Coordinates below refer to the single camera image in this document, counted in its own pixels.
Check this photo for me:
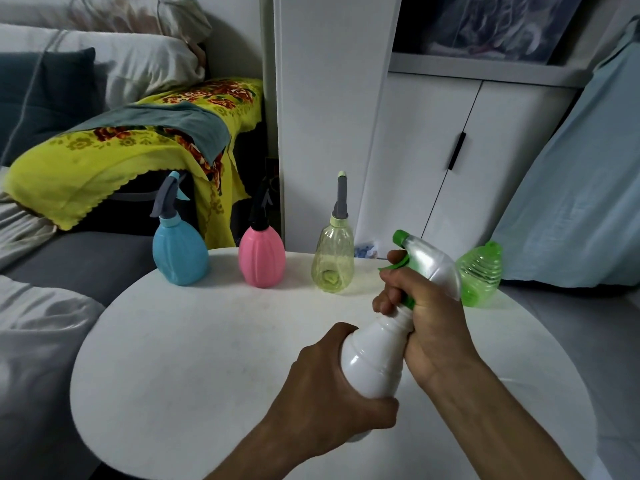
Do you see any white pillow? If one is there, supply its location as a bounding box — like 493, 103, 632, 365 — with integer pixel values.
0, 23, 206, 111

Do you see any clear green sprayer head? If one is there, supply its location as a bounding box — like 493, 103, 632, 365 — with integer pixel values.
378, 229, 462, 311

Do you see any bright green clear bottle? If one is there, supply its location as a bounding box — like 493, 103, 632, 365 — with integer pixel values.
455, 240, 503, 309

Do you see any yellow-green clear bottle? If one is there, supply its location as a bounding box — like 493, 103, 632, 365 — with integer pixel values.
311, 222, 355, 295

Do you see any light blue cloth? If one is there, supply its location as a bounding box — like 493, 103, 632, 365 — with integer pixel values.
492, 17, 640, 288

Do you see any grey light-green sprayer head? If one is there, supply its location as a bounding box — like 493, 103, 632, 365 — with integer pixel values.
329, 170, 351, 228

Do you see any grey mattress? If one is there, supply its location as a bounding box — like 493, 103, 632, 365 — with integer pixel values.
2, 231, 159, 307

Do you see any person's left hand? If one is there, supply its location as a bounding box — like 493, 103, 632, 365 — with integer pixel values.
259, 322, 400, 461

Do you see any white wardrobe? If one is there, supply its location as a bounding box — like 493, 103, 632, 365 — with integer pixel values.
272, 0, 593, 261

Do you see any person's right hand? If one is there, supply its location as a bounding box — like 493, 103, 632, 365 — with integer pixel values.
372, 249, 483, 395

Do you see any yellow floral blanket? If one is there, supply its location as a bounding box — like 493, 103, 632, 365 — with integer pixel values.
2, 78, 265, 249

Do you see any white plastic bottle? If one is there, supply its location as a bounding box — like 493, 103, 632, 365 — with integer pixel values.
339, 302, 416, 443

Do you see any grey patterned bedsheet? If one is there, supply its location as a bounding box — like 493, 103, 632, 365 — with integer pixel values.
0, 167, 106, 480

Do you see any black wardrobe handle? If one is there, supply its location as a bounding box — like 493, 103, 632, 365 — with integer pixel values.
447, 132, 467, 171

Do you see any dark blue cushion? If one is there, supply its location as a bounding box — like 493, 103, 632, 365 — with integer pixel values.
0, 47, 101, 168

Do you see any grey blue sprayer head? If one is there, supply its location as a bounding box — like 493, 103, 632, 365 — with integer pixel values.
149, 171, 192, 219

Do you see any faded floral pillow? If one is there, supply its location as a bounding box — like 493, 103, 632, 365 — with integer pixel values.
0, 0, 213, 43

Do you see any pink plastic bottle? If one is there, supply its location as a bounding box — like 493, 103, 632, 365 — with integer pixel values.
238, 225, 287, 289

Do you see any grey cable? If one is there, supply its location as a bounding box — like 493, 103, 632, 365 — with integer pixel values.
0, 29, 69, 165

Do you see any black bedside cabinet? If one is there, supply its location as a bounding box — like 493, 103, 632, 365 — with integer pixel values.
72, 169, 201, 235

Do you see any black sprayer head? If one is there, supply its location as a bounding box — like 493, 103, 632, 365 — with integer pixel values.
248, 177, 275, 231

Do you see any plastic-wrapped patterned quilt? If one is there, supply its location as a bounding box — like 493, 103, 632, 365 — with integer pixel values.
395, 0, 583, 65

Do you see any blue plastic bottle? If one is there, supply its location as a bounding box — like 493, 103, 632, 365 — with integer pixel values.
152, 217, 211, 287

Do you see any person's right forearm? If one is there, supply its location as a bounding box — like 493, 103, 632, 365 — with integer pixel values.
425, 357, 586, 480

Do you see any grey-blue towel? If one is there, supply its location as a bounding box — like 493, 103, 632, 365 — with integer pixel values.
65, 102, 232, 165

